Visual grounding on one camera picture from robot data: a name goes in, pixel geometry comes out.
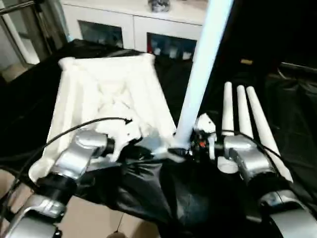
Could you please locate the white plastic table leg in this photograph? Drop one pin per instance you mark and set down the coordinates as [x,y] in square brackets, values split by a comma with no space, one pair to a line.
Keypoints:
[203,62]
[262,124]
[244,111]
[227,111]

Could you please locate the white plastic table top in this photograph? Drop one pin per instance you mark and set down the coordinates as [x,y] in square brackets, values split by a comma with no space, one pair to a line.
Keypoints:
[74,99]

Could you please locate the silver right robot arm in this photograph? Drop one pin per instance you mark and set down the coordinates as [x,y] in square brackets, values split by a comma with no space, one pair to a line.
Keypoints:
[252,161]

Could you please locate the small white cup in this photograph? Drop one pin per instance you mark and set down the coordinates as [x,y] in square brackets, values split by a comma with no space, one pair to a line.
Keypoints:
[186,55]
[157,51]
[173,53]

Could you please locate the black mat cover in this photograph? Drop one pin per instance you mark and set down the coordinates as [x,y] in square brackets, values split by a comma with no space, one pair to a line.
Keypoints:
[284,111]

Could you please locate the small tan block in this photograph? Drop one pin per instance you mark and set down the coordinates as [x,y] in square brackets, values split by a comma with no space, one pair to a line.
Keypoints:
[247,61]

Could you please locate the red item in cabinet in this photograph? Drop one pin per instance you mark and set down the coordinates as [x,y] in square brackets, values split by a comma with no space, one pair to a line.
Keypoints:
[149,46]

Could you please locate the long black pole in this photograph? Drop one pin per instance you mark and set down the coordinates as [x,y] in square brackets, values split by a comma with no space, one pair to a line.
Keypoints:
[299,67]

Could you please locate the white cabinet with glass doors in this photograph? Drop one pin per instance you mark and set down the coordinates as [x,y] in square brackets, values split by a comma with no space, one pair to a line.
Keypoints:
[133,24]

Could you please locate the grey item on cabinet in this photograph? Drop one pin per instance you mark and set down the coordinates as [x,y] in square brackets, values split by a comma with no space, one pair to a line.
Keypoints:
[159,5]

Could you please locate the grey metal rack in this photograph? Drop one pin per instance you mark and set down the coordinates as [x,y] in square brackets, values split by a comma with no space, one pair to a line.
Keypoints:
[37,29]

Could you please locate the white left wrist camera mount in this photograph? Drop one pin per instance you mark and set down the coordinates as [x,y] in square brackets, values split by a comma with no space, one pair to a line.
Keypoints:
[126,134]

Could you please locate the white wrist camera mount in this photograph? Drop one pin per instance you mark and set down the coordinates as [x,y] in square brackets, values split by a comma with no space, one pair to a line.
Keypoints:
[126,134]
[206,126]

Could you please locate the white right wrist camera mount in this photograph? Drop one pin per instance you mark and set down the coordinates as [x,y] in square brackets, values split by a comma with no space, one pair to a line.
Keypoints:
[206,126]

